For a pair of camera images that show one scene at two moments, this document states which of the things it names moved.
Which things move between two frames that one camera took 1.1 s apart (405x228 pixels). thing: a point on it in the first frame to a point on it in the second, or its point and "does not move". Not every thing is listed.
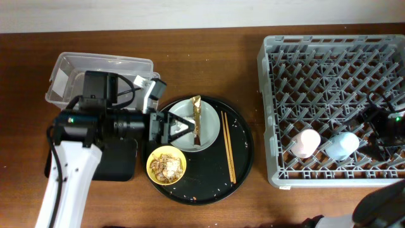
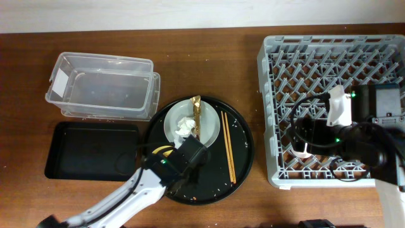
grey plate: [210, 125] does not move
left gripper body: [154, 135] to [188, 171]
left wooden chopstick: [230, 170] does not move
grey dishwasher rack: [322, 83] does not move
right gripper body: [393, 128] to [323, 140]
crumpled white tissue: [181, 126] does not move
